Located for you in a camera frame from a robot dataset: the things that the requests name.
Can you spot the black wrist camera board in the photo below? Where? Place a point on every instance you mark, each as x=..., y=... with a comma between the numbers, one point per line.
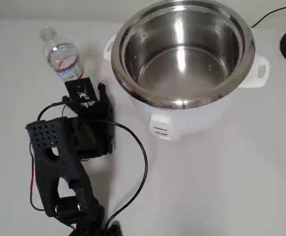
x=80, y=89

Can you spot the stainless steel inner pot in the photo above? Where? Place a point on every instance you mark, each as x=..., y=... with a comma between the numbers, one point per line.
x=182, y=66

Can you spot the white electric rice cooker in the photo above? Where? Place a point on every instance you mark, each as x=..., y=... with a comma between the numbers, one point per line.
x=206, y=118

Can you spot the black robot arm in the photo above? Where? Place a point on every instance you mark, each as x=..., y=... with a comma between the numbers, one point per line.
x=56, y=167

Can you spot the clear plastic water bottle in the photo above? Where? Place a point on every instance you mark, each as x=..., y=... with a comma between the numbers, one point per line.
x=61, y=57

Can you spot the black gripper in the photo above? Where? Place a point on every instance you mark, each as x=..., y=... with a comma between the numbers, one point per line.
x=105, y=102

